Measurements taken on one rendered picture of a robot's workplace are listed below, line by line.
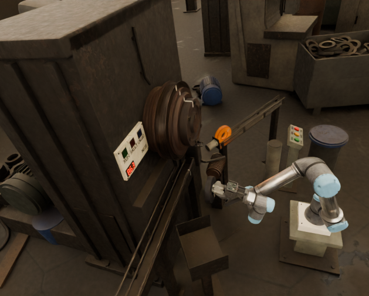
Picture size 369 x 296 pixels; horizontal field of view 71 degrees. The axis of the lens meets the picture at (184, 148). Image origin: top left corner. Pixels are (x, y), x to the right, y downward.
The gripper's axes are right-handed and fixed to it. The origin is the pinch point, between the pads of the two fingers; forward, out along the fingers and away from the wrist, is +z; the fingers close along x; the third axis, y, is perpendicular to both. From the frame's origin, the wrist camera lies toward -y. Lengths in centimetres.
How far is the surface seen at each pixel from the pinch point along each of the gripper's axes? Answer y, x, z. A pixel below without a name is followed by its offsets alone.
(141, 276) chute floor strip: -29, 48, 20
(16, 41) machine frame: 73, 25, 78
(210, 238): -22.2, 17.5, -8.9
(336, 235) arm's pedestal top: -33, -22, -89
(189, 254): -24.8, 29.6, -0.3
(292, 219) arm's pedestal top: -40, -29, -62
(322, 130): -23, -125, -82
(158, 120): 31.0, -5.7, 36.2
